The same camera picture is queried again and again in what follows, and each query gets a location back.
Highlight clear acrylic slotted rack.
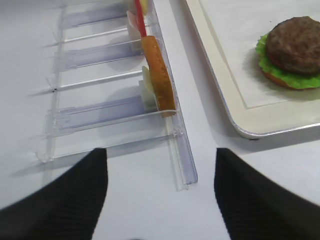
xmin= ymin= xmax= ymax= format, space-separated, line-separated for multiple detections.
xmin=35 ymin=0 xmax=198 ymax=190

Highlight bottom bun on tray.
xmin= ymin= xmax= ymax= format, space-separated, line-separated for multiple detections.
xmin=260 ymin=68 xmax=298 ymax=91

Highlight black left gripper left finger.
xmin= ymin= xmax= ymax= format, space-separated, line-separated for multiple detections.
xmin=0 ymin=148 xmax=108 ymax=240

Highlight brown bread slice in rack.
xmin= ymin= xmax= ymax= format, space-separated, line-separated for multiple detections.
xmin=141 ymin=35 xmax=176 ymax=118

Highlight white rectangular tray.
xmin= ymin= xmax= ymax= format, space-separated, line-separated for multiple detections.
xmin=186 ymin=0 xmax=320 ymax=139

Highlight green lettuce leaf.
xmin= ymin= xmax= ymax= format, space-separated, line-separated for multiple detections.
xmin=255 ymin=33 xmax=320 ymax=91

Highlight red tomato slice in rack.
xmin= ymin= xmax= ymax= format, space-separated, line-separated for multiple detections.
xmin=134 ymin=0 xmax=147 ymax=38

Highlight brown meat patty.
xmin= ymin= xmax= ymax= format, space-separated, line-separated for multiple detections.
xmin=266 ymin=16 xmax=320 ymax=76

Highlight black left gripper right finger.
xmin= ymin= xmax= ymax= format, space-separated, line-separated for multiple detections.
xmin=214 ymin=148 xmax=320 ymax=240

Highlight yellow cheese slice in rack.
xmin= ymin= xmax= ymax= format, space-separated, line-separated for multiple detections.
xmin=139 ymin=0 xmax=149 ymax=15

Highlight red tomato slice on burger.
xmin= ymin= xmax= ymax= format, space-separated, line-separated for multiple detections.
xmin=266 ymin=51 xmax=290 ymax=72

